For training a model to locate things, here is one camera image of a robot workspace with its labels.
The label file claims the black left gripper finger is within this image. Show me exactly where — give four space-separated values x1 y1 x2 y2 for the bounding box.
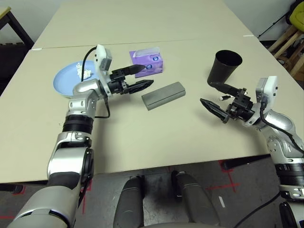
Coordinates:
127 79 155 94
123 64 146 77

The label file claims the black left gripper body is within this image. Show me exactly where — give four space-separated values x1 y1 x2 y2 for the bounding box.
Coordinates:
106 68 131 95

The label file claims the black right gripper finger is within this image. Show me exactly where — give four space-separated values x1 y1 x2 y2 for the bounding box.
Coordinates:
209 81 240 98
199 98 230 124

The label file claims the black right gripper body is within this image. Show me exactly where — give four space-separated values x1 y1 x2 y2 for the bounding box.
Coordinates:
227 87 255 122

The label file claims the grey glasses case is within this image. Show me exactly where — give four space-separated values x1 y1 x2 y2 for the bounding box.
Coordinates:
141 81 186 112

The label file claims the white tissue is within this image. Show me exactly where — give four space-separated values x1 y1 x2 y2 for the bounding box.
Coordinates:
75 62 92 79

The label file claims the blue plastic plate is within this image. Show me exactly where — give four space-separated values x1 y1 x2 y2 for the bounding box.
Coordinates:
52 60 100 98

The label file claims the purple tissue box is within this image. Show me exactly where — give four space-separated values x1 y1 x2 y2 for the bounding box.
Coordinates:
129 47 164 78

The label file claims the black plastic cup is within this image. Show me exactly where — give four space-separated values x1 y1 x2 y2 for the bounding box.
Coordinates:
207 49 243 86

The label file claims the black table foot bar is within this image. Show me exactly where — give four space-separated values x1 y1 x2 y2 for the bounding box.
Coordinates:
0 184 24 193
224 155 271 171

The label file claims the red floor tape cross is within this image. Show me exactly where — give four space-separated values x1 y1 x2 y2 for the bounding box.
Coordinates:
206 171 241 192

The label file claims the wooden stool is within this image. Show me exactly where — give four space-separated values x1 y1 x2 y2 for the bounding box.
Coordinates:
268 25 304 76

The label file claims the black stand rod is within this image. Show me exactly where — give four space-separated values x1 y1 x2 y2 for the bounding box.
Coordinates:
257 13 296 38

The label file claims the grey robot right leg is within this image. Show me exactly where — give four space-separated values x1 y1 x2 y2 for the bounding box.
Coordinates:
171 170 220 228

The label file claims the grey robot leg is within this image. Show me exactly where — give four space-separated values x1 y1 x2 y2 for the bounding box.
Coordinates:
171 170 220 228
113 175 145 228

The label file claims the yellow-green seat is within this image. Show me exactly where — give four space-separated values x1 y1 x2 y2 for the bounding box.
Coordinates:
288 4 304 28

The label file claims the black foam floor mat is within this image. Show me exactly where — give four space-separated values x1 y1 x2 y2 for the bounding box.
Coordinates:
0 42 30 88

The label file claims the grey robot left leg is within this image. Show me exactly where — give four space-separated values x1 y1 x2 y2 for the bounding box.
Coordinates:
113 175 145 228

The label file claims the grey robot torso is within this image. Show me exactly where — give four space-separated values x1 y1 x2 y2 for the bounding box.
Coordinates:
142 222 214 228

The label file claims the long red floor tape corner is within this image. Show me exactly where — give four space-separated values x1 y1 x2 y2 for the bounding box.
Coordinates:
79 179 92 212

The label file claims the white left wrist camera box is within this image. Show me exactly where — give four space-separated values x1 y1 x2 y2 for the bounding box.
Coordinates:
93 44 113 95

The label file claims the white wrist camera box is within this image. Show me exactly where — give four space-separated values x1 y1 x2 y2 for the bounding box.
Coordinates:
93 44 113 95
255 76 278 114

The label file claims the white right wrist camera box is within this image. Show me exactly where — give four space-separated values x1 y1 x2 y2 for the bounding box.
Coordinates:
255 76 278 114

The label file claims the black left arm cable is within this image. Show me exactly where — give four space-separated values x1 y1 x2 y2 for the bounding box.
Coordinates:
80 46 111 119

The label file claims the side table with black frame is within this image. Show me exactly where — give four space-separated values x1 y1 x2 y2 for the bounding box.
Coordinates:
0 6 34 47

